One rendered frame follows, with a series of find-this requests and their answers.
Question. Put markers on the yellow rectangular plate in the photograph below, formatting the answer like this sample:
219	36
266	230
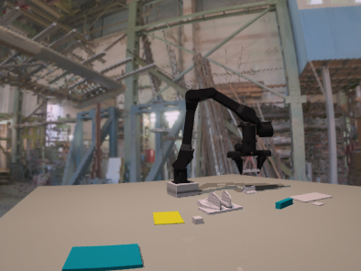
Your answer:
166	217

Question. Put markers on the teal flat plate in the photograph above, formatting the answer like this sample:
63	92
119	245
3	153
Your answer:
103	258

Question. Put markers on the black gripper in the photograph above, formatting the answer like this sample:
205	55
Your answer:
249	145

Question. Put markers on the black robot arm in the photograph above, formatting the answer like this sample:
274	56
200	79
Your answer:
246	113

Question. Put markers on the teal rectangular block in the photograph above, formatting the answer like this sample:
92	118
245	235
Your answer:
284	203

